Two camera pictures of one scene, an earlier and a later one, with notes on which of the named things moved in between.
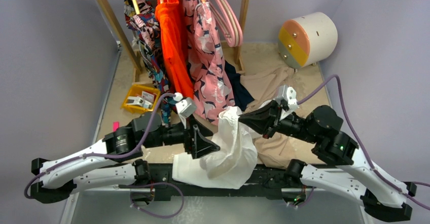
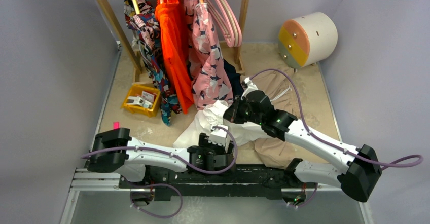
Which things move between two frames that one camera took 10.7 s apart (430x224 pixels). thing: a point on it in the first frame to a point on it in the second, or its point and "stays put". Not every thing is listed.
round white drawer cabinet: [308, 40] stays put
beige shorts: [285, 146] stays put
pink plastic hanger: [224, 14] stays put
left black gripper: [201, 145] to [205, 144]
